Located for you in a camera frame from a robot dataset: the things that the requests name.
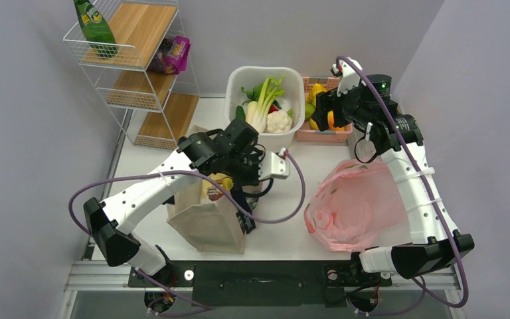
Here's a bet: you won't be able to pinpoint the orange yellow mango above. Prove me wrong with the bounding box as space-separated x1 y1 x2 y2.
327 111 346 131

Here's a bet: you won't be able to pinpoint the red chili pepper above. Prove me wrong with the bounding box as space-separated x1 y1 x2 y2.
268 104 281 114

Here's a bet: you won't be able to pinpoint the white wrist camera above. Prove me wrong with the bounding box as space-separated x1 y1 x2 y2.
331 59 361 97
258 152 290 181

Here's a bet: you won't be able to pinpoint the white wire wooden shelf rack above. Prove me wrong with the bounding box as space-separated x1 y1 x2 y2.
63 1 200 150

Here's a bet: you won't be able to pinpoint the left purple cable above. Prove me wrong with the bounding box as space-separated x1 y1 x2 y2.
68 150 307 318

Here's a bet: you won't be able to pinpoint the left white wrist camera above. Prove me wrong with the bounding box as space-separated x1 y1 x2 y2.
258 152 290 181

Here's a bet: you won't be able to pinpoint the beige canvas tote bag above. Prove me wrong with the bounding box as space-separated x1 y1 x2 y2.
166 125 274 255

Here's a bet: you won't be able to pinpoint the purple snack packet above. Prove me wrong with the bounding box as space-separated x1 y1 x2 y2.
147 36 191 74

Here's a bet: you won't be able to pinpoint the white plastic tub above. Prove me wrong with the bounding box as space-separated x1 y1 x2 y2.
223 66 305 152

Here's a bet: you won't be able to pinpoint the green lime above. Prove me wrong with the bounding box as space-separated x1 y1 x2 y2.
305 102 316 121

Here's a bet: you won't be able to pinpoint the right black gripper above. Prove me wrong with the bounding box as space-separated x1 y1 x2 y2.
312 78 373 132

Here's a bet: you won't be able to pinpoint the metal tray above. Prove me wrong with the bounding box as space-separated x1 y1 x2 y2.
347 128 377 163

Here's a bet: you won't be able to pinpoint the green glass bottle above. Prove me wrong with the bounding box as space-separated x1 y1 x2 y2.
73 0 118 58

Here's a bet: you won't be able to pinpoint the purple cable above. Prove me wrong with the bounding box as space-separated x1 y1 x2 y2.
336 56 470 317
68 150 307 318

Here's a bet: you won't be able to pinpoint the pink plastic grocery bag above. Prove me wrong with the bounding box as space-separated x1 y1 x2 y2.
303 159 408 252

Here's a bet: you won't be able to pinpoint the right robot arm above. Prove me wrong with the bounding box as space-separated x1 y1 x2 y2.
312 74 475 285

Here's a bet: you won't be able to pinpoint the pink plastic basket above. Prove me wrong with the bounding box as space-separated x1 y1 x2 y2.
295 76 353 143

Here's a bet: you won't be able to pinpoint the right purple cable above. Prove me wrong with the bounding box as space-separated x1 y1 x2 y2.
336 56 470 317

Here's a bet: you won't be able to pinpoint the dark green cucumber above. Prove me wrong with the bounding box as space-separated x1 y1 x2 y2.
235 105 246 122

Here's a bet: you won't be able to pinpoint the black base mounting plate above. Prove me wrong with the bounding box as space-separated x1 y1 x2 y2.
127 259 392 307

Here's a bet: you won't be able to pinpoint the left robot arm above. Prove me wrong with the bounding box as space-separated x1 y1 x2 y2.
83 120 260 286

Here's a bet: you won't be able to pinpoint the yellow snack packet in tote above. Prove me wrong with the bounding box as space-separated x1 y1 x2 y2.
200 173 234 204

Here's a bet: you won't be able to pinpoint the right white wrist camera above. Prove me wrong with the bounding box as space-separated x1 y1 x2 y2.
331 59 361 97

